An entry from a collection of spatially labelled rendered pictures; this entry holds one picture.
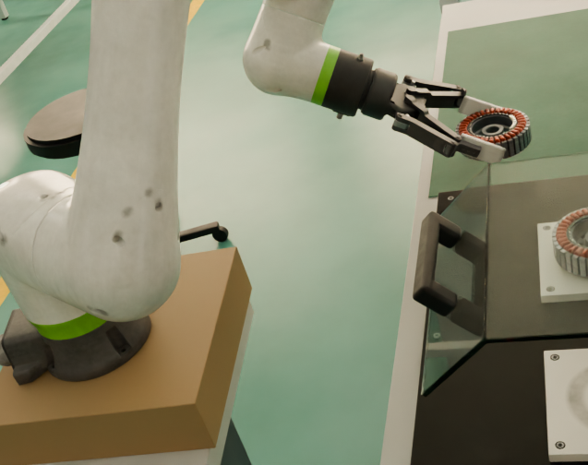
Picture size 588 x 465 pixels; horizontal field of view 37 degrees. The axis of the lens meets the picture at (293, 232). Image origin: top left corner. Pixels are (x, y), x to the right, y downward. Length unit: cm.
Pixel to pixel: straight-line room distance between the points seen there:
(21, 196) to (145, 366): 26
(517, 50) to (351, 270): 98
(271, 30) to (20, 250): 52
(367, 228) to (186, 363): 163
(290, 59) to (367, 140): 181
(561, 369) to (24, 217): 62
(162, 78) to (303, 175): 213
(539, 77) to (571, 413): 83
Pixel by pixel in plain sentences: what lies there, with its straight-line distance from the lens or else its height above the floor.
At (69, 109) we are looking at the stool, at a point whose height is 56.
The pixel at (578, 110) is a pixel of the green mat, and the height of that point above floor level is 75.
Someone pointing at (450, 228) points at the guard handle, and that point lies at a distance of 80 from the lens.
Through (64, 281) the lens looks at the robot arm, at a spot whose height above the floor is 103.
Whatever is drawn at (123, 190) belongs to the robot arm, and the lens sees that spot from 91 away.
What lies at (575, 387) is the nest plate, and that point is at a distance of 102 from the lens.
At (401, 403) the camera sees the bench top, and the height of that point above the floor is 75.
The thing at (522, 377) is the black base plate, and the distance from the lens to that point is 105.
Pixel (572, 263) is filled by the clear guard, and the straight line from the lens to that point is 72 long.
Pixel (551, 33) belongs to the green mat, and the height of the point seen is 75.
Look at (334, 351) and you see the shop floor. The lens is 228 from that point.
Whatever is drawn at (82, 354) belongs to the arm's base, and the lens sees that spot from 114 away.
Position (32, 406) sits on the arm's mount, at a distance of 117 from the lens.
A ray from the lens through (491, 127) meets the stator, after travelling 140.
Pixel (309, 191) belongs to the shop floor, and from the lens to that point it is 292.
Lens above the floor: 152
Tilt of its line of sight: 34 degrees down
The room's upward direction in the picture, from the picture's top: 18 degrees counter-clockwise
